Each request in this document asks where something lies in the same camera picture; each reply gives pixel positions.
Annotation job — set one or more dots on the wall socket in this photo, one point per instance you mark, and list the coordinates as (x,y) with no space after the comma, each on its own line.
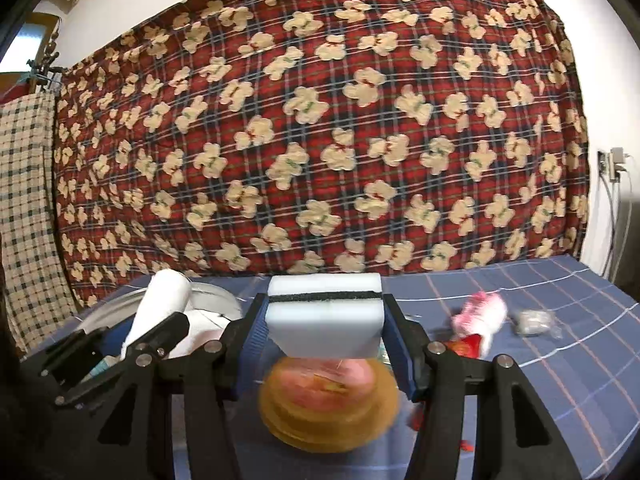
(605,162)

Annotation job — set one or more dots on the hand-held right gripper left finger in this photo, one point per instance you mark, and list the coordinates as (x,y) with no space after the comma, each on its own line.
(255,332)

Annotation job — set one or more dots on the pink fluffy toy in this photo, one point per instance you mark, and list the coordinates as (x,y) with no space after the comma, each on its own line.
(480,310)

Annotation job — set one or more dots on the white towel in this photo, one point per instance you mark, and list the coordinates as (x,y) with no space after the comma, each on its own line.
(162,295)

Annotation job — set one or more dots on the wooden window frame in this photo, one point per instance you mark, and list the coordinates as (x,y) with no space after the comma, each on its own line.
(47,25)

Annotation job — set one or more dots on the blue plaid bed sheet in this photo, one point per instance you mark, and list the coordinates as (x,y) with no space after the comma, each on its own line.
(550,385)

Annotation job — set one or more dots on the white sponge with black stripe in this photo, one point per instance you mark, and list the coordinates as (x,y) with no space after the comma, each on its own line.
(325,325)

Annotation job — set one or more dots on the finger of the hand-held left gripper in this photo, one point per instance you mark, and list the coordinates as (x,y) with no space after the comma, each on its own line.
(165,332)
(70,355)

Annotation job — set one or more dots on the red plaid bear blanket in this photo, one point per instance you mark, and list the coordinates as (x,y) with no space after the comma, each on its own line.
(320,110)

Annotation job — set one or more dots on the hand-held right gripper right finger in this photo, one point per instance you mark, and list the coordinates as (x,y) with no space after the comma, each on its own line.
(400,340)

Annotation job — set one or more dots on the round metal tin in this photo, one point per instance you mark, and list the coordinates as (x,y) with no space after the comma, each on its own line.
(220,300)

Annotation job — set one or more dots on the teal cloth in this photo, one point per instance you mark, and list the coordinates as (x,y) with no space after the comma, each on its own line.
(105,366)

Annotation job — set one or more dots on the beige checked cloth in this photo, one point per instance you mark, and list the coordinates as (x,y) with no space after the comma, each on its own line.
(30,210)

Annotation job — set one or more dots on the grey clear plastic packet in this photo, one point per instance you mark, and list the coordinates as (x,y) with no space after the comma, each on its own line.
(532,321)

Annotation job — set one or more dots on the white charger plug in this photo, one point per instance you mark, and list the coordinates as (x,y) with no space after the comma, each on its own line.
(620,159)

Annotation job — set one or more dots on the metal clothes hanger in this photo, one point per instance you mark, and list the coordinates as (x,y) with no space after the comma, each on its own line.
(47,72)

